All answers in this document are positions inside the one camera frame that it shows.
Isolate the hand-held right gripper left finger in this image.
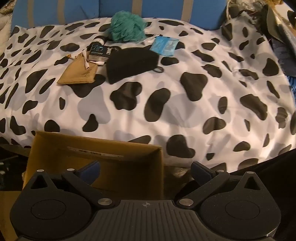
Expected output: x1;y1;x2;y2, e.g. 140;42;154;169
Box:
22;161;116;207

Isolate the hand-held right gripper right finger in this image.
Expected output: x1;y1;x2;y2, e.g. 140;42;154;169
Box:
177;161;271;207

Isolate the cardboard box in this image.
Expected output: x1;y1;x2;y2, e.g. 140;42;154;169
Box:
22;131;164;202

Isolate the tan drawstring pouch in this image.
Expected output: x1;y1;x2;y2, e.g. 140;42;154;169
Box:
57;52;102;86

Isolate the white cable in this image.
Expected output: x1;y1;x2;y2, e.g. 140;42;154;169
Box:
82;49;109;69

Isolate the black knit cloth with loop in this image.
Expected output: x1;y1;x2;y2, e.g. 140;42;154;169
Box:
106;47;165;84

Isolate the small black box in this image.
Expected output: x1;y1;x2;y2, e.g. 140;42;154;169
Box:
89;43;122;63

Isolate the blue foil packet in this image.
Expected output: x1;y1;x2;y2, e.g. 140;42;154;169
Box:
149;36;179;57

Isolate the teal mesh bath loofah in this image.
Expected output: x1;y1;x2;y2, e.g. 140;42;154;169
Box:
105;11;147;43

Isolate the cow print blanket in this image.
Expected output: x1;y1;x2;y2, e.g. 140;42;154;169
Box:
0;17;296;176

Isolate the small black white bottle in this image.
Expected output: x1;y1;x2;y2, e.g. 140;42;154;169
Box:
92;37;108;47

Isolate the blue grey-striped pillow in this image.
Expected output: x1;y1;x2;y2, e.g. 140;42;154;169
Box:
10;0;100;30
98;0;228;30

